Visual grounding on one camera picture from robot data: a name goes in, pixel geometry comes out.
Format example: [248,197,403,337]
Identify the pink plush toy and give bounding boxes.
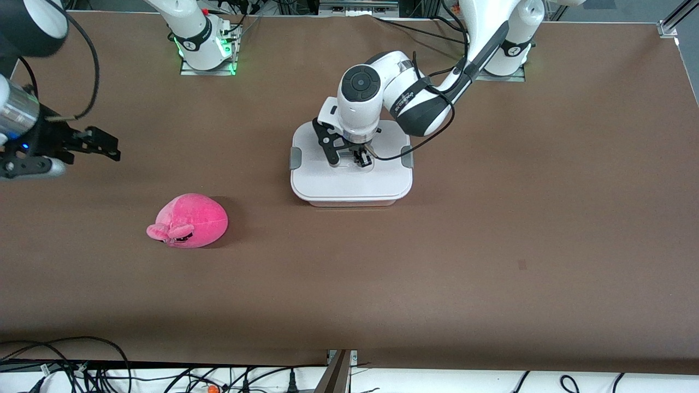
[146,193,229,249]

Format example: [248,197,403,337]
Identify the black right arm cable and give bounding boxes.
[46,10,102,122]

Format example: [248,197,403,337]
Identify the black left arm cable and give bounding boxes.
[371,0,470,162]

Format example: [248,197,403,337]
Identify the long black tabletop cable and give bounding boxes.
[374,16,465,44]

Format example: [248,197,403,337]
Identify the aluminium corner profile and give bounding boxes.
[658,0,699,38]

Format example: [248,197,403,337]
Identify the large table cover sheet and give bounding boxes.
[0,12,699,374]

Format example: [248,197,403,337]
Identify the aluminium profile post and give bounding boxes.
[314,349,358,393]

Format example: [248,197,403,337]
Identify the white box lid with handle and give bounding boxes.
[289,120,414,203]

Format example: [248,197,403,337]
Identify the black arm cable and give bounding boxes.
[46,10,102,122]
[371,0,470,162]

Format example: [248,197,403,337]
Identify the white plastic box base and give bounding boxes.
[303,195,399,208]

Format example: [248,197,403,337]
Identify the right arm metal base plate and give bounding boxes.
[180,25,239,76]

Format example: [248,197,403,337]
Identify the black looping floor cable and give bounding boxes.
[0,336,133,393]

